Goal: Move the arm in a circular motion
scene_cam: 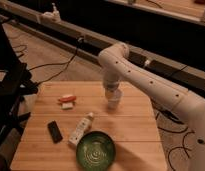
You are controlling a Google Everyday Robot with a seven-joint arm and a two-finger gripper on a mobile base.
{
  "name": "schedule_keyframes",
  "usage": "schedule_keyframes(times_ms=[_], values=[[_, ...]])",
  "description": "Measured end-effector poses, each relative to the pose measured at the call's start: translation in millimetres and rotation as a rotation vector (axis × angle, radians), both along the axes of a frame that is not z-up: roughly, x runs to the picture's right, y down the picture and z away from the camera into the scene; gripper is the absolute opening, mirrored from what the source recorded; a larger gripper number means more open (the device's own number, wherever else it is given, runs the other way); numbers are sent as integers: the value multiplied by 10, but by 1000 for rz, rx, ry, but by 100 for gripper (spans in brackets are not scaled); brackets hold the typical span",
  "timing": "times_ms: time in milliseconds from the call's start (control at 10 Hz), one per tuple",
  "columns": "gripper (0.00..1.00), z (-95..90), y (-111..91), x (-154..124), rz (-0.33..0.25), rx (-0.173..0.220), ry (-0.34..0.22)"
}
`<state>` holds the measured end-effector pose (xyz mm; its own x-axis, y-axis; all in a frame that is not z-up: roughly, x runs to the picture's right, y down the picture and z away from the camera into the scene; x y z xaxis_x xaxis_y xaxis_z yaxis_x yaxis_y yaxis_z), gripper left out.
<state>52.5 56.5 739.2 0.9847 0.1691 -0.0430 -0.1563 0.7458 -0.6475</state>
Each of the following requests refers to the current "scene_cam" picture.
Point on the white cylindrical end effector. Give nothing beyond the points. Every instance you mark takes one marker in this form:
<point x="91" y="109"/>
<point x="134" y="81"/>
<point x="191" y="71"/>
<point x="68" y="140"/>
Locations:
<point x="110" y="90"/>

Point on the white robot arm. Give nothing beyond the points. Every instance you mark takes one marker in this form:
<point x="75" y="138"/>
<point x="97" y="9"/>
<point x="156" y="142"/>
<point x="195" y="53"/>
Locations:
<point x="188" y="106"/>

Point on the white plastic bottle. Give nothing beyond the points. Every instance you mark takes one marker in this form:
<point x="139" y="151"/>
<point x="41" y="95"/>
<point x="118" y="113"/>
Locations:
<point x="82" y="127"/>

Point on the white eraser block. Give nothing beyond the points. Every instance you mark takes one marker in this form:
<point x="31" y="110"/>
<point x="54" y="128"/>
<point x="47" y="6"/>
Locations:
<point x="66" y="106"/>

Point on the green ceramic bowl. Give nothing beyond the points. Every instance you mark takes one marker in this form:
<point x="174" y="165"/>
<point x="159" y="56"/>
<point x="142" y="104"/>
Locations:
<point x="95" y="151"/>

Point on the black phone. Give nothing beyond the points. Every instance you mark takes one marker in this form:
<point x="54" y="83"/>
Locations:
<point x="54" y="132"/>

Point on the black tripod stand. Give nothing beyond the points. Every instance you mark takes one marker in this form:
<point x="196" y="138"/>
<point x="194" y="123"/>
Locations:
<point x="16" y="83"/>

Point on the long metal rail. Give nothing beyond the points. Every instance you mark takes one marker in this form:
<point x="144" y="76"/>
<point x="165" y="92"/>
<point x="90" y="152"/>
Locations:
<point x="175" y="45"/>

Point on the white object on rail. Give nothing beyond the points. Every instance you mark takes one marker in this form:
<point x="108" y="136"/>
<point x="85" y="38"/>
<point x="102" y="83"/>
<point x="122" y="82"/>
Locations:
<point x="54" y="15"/>

